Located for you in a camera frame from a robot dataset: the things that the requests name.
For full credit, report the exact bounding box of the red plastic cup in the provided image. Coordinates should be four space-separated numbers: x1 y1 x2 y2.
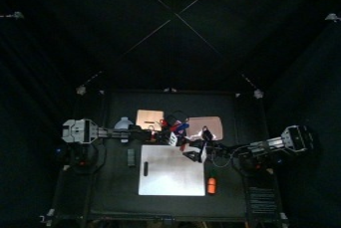
167 120 189 138

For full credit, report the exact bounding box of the blue plastic utensil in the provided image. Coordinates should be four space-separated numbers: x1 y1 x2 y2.
172 122 189 134

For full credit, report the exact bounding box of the white plastic cutting board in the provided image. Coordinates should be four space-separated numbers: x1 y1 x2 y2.
137 143 207 197

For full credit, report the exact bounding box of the light wooden box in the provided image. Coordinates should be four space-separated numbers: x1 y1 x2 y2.
134 109 165 132

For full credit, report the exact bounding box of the pink plastic tray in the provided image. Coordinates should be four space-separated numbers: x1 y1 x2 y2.
184 115 224 142

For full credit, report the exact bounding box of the orange toy carrot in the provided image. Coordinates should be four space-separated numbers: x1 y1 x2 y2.
205 169 217 195

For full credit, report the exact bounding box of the pale blue bottle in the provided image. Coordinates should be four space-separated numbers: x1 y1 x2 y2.
113 115 134 143

